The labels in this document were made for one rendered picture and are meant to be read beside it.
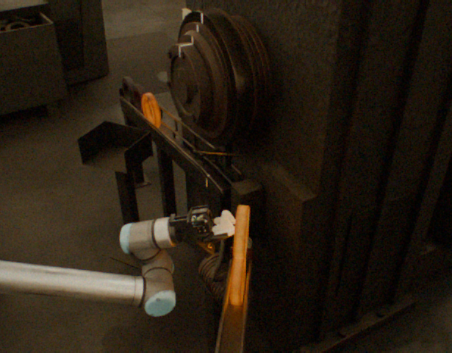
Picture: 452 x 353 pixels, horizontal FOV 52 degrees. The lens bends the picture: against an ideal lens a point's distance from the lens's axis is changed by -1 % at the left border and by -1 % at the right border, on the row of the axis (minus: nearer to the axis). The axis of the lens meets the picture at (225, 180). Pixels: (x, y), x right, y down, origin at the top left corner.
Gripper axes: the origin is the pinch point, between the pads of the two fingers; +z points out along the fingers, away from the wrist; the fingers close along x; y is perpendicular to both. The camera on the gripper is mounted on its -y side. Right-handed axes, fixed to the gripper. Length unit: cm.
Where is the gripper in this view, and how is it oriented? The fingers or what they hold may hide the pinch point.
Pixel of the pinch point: (241, 226)
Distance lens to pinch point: 135.7
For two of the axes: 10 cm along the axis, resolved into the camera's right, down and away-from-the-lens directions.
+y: -2.8, -8.1, -5.2
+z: 9.5, -1.7, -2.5
